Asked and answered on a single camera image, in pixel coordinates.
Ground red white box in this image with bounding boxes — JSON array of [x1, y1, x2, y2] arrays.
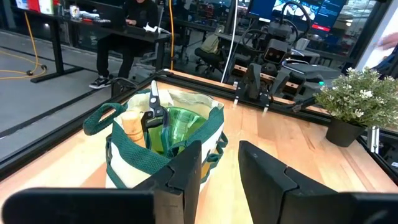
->
[[15, 0, 54, 15]]

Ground black laptop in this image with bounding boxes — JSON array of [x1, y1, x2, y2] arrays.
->
[[93, 1, 128, 28]]

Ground person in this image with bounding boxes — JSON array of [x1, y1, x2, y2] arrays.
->
[[88, 0, 159, 90], [371, 30, 398, 80]]

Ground potted plant with white flowers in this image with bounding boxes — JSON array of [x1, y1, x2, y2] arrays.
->
[[313, 67, 398, 148]]

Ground black office desk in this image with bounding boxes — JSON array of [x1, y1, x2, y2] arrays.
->
[[12, 6, 172, 84]]

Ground green spray bottle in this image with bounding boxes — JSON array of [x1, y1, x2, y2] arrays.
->
[[147, 106, 209, 156]]

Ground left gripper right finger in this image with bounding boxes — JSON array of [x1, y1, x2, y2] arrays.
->
[[238, 140, 338, 224]]

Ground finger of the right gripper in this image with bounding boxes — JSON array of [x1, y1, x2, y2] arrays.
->
[[271, 70, 292, 96], [245, 63, 263, 100]]

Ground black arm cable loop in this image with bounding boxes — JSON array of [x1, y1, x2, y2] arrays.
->
[[242, 1, 313, 54]]

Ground white crumpled paper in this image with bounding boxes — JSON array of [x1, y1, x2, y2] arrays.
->
[[142, 23, 172, 35]]

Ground large wall monitor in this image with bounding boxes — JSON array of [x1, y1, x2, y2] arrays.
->
[[247, 0, 348, 34]]

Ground white cable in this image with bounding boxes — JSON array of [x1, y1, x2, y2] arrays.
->
[[220, 0, 239, 84]]

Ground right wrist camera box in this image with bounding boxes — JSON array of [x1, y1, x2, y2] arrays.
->
[[263, 39, 289, 65]]

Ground yellow cable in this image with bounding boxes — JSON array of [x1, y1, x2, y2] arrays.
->
[[0, 11, 48, 80], [167, 0, 175, 72]]

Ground wooden-handled metal trowel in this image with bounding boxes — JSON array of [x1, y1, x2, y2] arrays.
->
[[120, 111, 147, 149]]

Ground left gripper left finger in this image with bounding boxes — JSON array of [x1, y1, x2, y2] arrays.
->
[[133, 139, 203, 224]]

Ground beige green gardening bag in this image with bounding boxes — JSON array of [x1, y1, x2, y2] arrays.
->
[[82, 88, 229, 190]]

